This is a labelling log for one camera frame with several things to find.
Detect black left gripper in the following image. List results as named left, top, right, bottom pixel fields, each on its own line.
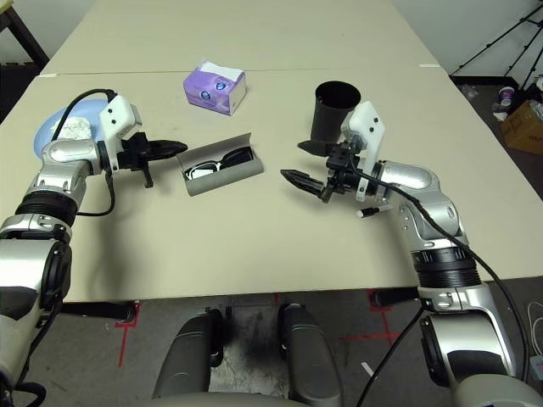
left=114, top=132, right=188, bottom=189

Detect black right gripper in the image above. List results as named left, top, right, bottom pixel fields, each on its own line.
left=280, top=140, right=367, bottom=205

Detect grey glasses case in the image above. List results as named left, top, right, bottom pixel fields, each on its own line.
left=176, top=131, right=265, bottom=198

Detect black sunglasses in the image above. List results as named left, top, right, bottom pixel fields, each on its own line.
left=182, top=146, right=255, bottom=181

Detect white tissue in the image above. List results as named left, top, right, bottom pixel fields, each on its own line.
left=59, top=118, right=94, bottom=141

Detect blue plastic plate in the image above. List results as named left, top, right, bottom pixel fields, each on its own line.
left=32, top=98, right=111, bottom=162

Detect black plastic cup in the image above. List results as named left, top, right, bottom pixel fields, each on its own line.
left=311, top=80, right=361, bottom=145

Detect purple tissue pack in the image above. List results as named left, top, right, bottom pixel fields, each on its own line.
left=182, top=60, right=247, bottom=116

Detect black foam floor mat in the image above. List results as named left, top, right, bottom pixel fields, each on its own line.
left=0, top=61, right=43, bottom=124

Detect black framed side table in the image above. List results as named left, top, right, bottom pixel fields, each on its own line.
left=0, top=3, right=50, bottom=67

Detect grey robot right leg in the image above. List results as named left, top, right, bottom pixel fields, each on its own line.
left=277, top=301, right=344, bottom=407

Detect grey robot leg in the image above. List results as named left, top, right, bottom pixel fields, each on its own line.
left=277, top=301, right=344, bottom=407
left=153, top=307, right=226, bottom=407

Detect grey robot left leg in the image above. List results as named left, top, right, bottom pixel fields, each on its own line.
left=153, top=307, right=226, bottom=407

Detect brown cardboard box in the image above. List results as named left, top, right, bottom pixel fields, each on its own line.
left=500, top=99, right=543, bottom=156

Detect black tripod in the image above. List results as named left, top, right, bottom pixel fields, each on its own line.
left=449, top=3, right=543, bottom=92

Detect grey robot torso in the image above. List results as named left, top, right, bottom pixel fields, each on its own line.
left=139, top=393, right=323, bottom=407

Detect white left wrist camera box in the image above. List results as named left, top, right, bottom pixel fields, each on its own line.
left=98, top=95, right=143, bottom=170

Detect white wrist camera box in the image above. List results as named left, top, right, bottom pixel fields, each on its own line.
left=98, top=95, right=143, bottom=170
left=341, top=101, right=387, bottom=200

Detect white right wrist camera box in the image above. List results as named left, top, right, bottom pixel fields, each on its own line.
left=341, top=101, right=387, bottom=200

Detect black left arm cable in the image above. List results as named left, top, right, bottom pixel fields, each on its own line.
left=0, top=88, right=118, bottom=407

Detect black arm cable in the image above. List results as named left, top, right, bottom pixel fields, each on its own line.
left=351, top=160, right=531, bottom=407
left=0, top=88, right=118, bottom=407

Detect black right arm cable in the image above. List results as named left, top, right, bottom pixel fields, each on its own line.
left=351, top=160, right=531, bottom=407

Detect white floor cable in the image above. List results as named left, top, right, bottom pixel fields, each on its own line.
left=525, top=300, right=543, bottom=382

